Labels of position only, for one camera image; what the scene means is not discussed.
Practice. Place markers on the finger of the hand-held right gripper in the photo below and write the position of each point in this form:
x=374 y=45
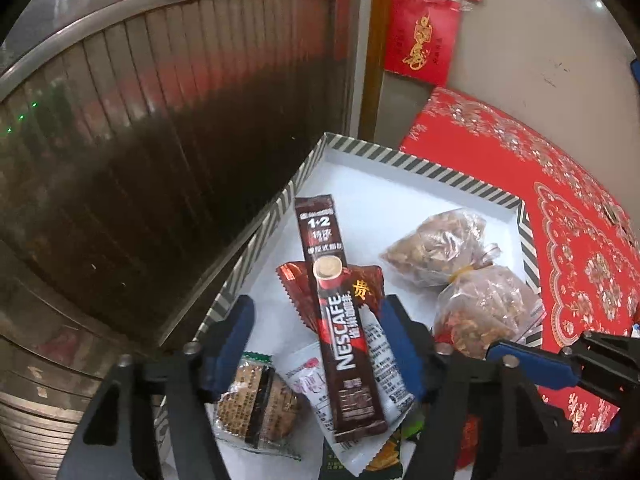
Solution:
x=545 y=365

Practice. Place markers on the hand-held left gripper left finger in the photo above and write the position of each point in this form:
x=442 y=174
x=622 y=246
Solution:
x=230 y=340

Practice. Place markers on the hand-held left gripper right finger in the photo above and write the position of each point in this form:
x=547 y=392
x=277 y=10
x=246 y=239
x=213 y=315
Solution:
x=400 y=345

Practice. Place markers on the brown coffee stick sachet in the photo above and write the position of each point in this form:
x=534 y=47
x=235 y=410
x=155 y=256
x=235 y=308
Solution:
x=345 y=350

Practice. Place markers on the clear packet of brown cake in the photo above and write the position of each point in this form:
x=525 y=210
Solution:
x=255 y=400

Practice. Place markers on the white packet with red print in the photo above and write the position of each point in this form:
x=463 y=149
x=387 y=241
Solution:
x=305 y=385

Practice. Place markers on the clear zip bag of nuts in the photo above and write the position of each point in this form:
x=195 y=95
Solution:
x=480 y=305

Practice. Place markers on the dark green biscuit packet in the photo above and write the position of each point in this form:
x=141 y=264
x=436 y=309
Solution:
x=385 y=460

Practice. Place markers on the striped cardboard box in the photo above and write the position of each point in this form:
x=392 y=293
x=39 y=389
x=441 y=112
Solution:
x=400 y=220

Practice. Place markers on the brown slatted door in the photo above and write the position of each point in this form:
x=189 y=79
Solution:
x=150 y=160

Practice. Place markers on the red floral tablecloth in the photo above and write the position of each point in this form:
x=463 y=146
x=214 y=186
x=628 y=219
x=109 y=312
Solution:
x=500 y=160

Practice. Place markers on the wooden door frame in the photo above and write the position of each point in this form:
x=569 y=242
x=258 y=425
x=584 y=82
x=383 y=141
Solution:
x=377 y=60

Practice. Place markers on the red wall poster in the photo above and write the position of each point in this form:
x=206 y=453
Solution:
x=422 y=35

